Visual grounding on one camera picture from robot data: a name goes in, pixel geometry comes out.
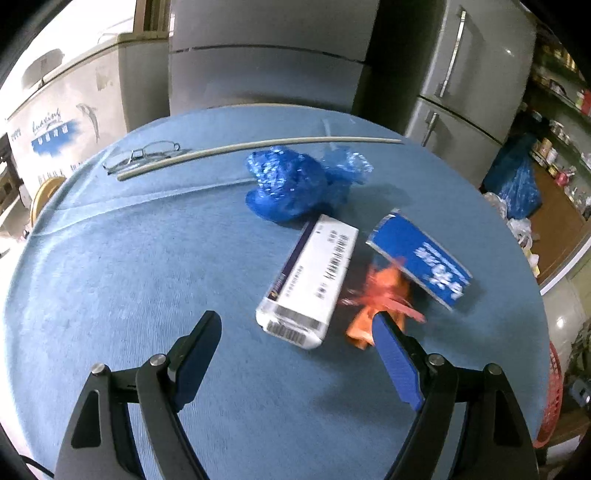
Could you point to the large blue plastic bag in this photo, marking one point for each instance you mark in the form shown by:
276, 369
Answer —
517, 184

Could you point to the tan round stool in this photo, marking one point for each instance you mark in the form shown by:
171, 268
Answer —
44, 198

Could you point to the red plastic basket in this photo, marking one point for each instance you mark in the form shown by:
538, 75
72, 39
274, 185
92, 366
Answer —
551, 406

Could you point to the eyeglasses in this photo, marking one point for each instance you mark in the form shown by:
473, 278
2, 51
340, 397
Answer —
138, 152

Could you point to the blue and white carton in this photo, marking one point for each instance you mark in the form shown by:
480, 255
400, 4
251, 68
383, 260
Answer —
415, 254

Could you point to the white medicine box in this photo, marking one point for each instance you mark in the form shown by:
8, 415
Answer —
309, 281

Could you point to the long white stick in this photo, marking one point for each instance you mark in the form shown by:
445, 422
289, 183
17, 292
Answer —
231, 147

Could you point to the dark wooden chair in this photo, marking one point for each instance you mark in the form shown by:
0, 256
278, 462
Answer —
7, 184

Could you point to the wooden shelf unit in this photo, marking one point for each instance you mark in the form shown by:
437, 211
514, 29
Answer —
563, 207

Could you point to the white chest freezer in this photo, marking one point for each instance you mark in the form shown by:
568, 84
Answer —
60, 106

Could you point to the white plastic bag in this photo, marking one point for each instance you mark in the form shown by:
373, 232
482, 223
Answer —
521, 230
495, 203

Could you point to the wide grey refrigerator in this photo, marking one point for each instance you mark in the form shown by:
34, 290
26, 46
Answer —
268, 69

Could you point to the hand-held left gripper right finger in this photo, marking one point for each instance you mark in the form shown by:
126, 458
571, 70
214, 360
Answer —
392, 355

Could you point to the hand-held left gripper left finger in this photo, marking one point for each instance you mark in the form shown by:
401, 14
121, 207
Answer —
198, 350

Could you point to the orange wrapper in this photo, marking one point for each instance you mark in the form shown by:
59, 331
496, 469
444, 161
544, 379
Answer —
383, 288

